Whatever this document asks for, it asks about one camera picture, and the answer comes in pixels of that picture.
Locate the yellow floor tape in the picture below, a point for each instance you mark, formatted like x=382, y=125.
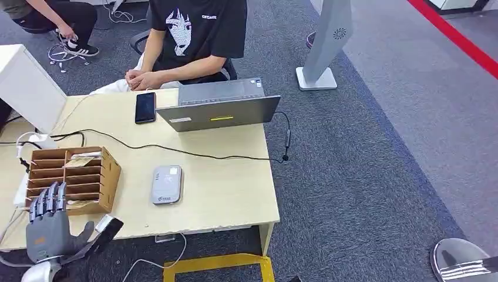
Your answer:
x=218, y=261

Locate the black smartphone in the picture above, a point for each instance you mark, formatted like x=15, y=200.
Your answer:
x=145, y=107

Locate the wooden card box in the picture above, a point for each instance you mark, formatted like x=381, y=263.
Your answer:
x=111, y=179

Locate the person in dark trousers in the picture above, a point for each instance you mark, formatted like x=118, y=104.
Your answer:
x=54, y=13

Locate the person's left hand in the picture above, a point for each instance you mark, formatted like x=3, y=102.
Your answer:
x=149, y=81

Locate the grey standing kiosk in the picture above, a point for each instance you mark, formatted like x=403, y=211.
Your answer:
x=328, y=39

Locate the person in black t-shirt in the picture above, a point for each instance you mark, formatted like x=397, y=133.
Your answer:
x=202, y=35

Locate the cards in lowest slot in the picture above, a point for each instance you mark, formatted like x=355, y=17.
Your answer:
x=79, y=204

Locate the clear plastic holder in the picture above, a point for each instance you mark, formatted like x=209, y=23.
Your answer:
x=165, y=237

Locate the person's right hand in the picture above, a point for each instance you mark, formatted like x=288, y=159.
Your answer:
x=133, y=76

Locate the white box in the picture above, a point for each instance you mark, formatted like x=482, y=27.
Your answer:
x=29, y=85

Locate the grey card reader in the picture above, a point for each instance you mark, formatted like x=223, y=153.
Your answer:
x=166, y=185

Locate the white power adapter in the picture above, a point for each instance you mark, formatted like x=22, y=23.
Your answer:
x=35, y=138

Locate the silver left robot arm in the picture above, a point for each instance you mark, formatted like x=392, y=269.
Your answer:
x=41, y=272

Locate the person's hand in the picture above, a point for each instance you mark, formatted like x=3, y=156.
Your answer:
x=67, y=32

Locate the pale wooden desk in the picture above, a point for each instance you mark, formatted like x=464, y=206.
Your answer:
x=218, y=187

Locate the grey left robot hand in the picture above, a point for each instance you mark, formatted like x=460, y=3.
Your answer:
x=48, y=237

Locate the card stack in slot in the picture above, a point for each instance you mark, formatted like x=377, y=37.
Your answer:
x=82, y=159

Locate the white cloth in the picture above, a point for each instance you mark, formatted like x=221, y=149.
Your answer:
x=113, y=86

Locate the dark round object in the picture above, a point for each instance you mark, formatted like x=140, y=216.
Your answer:
x=310, y=39

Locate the grey laptop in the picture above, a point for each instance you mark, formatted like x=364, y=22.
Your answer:
x=218, y=115

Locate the white cabinet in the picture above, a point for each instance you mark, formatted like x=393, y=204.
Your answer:
x=455, y=4

